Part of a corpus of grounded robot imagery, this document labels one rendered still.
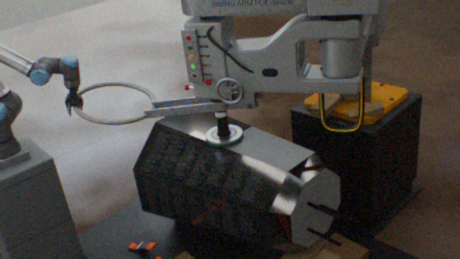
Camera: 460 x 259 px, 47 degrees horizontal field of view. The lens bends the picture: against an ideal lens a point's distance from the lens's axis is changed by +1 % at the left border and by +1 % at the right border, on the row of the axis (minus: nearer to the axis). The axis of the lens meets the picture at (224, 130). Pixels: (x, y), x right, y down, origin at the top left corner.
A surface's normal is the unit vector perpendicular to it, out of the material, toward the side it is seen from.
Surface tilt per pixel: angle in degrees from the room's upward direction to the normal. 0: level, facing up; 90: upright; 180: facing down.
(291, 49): 90
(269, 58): 90
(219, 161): 45
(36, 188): 90
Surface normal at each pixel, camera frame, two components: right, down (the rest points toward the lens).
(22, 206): 0.62, 0.31
